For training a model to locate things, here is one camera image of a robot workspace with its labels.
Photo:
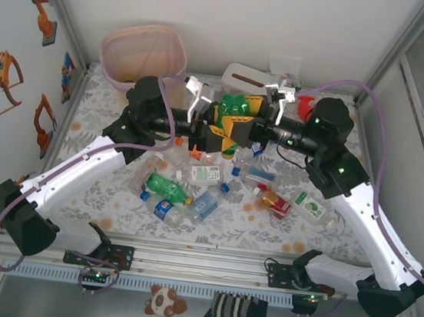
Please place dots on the clear bottle blue logo label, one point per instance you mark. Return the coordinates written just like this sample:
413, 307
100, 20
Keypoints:
165, 208

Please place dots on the beige ribbed plastic bin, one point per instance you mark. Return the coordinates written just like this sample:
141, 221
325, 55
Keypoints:
179, 92

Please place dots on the pink plastic basket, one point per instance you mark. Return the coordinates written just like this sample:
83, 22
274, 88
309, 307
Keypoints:
108, 43

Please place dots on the white pink tissue box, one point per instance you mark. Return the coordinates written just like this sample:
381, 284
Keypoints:
245, 73

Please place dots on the clear bottle lime label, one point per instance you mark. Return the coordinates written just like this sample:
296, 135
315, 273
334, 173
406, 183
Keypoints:
312, 208

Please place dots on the panda plush toy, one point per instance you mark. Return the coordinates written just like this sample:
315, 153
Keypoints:
161, 301

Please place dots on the clear crushed blue-cap bottle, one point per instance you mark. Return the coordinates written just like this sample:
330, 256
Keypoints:
256, 173

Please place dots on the bottle red yellow label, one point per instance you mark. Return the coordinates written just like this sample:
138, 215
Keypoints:
277, 205

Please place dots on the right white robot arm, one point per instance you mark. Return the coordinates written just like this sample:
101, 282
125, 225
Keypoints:
362, 223

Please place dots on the orange curved claw sticker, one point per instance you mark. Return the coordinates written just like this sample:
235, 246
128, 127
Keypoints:
2, 71

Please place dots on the black white striped sock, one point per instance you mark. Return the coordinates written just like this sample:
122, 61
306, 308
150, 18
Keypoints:
233, 311

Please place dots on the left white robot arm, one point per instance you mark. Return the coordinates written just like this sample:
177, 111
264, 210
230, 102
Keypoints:
79, 165

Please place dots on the aluminium frame post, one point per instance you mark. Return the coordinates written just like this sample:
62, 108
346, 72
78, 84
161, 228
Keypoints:
64, 9
401, 50

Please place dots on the blue orange wall sticker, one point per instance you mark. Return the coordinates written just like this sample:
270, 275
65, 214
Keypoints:
67, 79

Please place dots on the clear bottle light blue label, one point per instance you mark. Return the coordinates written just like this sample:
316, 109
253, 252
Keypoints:
204, 204

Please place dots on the green plastic soda bottle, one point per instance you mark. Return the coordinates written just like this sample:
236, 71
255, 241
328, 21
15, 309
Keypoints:
234, 107
166, 187

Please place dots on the red shark plush toy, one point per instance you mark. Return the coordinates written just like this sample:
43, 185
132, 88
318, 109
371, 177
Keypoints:
305, 106

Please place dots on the green tissue pack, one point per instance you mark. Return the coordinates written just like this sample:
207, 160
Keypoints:
285, 69

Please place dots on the clear unlabelled white-cap bottle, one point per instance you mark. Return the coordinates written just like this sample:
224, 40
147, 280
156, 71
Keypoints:
144, 173

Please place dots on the floral patterned tablecloth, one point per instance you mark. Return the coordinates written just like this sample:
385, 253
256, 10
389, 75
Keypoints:
226, 230

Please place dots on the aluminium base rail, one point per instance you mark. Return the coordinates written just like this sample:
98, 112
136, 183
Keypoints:
199, 265

